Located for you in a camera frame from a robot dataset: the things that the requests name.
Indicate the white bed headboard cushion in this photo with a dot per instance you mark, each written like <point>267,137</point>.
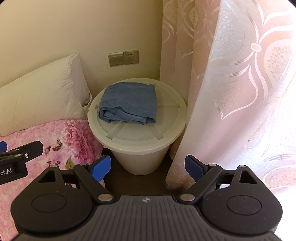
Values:
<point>56,91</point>

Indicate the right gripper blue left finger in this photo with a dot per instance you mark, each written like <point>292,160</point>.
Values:
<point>89,177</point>

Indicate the pink floral curtain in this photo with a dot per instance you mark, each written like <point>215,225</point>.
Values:
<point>234,63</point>

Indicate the blue denim jeans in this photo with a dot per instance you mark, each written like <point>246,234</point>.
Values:
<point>131,102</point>

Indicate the white plastic bucket with lid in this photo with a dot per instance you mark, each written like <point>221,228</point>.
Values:
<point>140,149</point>

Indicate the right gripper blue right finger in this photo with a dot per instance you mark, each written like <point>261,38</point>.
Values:
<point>205,177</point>

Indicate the wall switch and socket panel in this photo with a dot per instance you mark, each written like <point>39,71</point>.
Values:
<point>123,58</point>

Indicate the pink floral bed blanket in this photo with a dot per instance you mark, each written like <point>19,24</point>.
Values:
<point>66,143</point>

